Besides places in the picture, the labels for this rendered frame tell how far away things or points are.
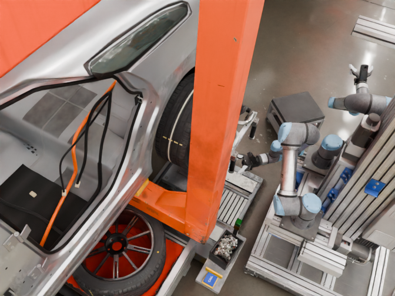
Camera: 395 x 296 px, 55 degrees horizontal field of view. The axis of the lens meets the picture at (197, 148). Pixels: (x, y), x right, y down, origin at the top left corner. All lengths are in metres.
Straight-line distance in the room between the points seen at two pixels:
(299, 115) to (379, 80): 1.49
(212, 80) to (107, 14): 0.65
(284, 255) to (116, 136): 1.52
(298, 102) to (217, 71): 2.45
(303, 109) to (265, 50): 1.31
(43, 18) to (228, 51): 0.86
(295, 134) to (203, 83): 0.89
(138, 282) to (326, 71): 3.24
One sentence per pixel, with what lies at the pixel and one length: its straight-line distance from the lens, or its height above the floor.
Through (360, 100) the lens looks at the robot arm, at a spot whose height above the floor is 1.44.
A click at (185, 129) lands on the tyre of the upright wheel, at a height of 1.07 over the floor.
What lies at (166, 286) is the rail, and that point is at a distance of 2.67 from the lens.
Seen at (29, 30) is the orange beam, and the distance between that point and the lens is 0.52.
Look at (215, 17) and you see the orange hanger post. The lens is 1.26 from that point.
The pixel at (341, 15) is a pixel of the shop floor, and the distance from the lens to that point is 5.72.
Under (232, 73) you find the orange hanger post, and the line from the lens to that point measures 1.35.
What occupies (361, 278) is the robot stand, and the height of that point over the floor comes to 0.21.
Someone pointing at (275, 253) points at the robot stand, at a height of 0.21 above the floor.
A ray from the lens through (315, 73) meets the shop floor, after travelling 4.68.
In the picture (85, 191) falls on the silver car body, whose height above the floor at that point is 0.79.
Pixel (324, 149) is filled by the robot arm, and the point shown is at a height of 0.99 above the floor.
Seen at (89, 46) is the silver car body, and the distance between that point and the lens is 1.72.
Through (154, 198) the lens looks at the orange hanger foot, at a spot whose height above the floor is 0.68.
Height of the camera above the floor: 2.95
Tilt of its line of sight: 53 degrees down
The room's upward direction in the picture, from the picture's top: 5 degrees clockwise
